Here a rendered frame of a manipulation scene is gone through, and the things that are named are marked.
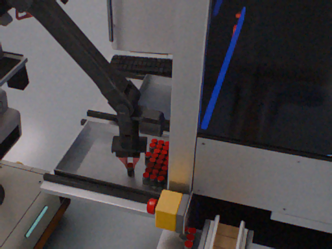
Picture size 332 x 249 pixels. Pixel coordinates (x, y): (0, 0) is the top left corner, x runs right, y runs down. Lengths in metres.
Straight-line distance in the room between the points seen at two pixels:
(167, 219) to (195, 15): 0.50
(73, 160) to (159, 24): 0.86
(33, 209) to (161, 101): 0.84
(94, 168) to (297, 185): 0.63
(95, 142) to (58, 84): 1.98
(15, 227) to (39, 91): 1.52
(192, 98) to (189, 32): 0.15
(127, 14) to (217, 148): 1.16
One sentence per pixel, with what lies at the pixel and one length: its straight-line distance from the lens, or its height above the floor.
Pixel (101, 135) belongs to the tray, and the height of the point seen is 0.88.
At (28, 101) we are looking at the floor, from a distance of 3.33.
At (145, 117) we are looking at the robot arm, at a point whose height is 1.13.
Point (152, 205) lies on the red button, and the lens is 1.13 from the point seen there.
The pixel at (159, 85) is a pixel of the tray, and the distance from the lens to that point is 1.78.
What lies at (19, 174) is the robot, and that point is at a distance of 2.34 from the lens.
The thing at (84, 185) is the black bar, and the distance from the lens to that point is 1.35.
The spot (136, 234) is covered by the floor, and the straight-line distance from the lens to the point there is 2.36.
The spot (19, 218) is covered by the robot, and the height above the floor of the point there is 0.28.
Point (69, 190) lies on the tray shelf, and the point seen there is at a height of 0.88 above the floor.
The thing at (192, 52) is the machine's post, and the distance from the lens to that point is 0.92.
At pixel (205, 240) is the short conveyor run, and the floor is 0.93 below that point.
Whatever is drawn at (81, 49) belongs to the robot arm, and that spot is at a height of 1.32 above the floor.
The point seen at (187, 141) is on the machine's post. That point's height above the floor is 1.18.
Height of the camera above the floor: 1.86
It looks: 41 degrees down
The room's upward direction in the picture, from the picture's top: 1 degrees counter-clockwise
